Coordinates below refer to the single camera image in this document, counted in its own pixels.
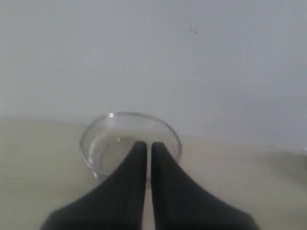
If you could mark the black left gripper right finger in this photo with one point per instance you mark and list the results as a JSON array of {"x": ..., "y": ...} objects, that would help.
[{"x": 181, "y": 204}]

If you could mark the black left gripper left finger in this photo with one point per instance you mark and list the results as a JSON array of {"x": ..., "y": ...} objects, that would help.
[{"x": 116, "y": 204}]

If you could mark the metal mesh strainer bowl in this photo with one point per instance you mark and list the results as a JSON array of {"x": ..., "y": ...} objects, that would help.
[{"x": 108, "y": 139}]

